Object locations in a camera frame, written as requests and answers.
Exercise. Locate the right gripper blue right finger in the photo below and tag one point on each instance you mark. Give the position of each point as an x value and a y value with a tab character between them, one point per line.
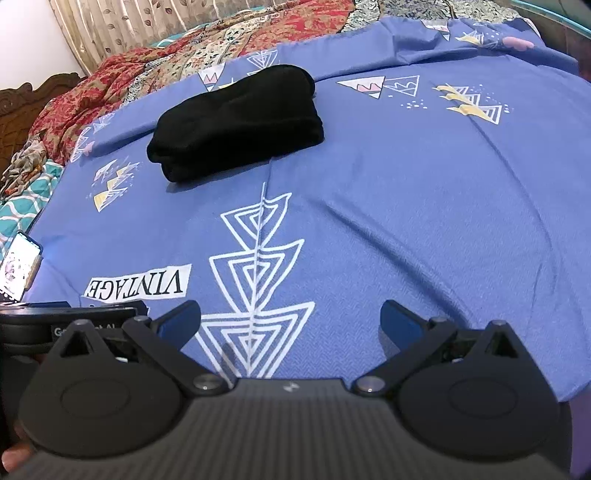
419	340

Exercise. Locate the smartphone with lit screen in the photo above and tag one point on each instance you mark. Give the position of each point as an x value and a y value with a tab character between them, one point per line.
19	267

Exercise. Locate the left hand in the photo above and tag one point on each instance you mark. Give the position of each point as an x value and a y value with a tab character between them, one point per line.
19	450

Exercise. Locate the teal white patterned cloth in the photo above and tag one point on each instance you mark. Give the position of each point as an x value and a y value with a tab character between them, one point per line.
18	213

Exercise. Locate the carved wooden headboard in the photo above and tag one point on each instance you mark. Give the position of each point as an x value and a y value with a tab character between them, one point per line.
20	107

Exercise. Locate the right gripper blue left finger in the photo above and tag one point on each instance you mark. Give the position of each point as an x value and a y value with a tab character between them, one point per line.
161	341

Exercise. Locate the beige leaf-pattern curtain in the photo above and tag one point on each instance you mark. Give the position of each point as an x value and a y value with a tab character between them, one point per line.
97	29

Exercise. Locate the red floral patchwork quilt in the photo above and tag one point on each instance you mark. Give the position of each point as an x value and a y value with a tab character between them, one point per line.
128	76

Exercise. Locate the black pants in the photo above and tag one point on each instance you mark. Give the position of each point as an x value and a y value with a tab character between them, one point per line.
267	115

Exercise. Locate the blue patterned bed sheet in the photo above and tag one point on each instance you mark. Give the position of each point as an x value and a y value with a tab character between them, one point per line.
454	178

